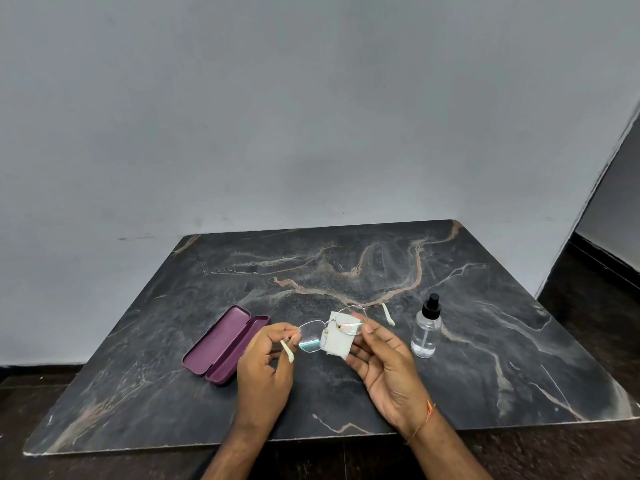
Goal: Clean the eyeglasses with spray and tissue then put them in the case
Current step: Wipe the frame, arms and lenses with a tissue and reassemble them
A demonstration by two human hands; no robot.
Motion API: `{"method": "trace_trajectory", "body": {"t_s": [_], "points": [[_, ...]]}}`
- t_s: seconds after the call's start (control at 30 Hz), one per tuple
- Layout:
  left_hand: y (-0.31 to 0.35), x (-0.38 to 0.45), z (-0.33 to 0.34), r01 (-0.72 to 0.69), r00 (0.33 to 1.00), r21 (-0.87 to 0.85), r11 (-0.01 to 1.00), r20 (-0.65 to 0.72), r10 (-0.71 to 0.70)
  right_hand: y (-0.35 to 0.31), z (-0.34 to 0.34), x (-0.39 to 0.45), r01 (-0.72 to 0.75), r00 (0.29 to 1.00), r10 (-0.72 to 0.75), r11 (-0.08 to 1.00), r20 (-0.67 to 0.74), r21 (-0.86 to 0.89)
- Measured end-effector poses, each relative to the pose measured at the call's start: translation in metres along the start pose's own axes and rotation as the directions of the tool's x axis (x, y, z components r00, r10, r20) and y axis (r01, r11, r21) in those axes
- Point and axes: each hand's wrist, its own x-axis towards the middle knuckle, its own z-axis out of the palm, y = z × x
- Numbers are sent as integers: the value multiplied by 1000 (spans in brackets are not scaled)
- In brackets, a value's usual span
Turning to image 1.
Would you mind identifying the person's right hand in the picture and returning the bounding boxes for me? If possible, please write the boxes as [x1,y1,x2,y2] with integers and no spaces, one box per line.
[345,317,436,438]

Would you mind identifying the person's left hand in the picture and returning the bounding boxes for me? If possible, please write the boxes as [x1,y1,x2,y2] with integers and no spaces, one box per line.
[235,322,303,435]

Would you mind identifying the clear spray bottle black cap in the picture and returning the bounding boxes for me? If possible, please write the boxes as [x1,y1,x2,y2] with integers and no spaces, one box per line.
[410,293,443,359]

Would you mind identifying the maroon glasses case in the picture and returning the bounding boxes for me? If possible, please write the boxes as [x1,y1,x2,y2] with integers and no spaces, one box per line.
[181,305,272,386]

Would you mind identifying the white cleaning cloth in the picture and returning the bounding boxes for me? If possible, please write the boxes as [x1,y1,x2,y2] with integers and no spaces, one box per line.
[319,310,366,359]

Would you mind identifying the metal-framed eyeglasses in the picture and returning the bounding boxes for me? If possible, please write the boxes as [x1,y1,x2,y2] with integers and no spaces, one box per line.
[279,302,397,365]

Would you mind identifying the black skirting board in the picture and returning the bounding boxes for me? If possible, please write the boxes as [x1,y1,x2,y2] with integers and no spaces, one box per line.
[0,363,86,388]
[569,232,640,293]

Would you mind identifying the orange thread bracelet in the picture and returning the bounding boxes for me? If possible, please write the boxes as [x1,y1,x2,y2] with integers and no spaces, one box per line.
[405,400,437,445]

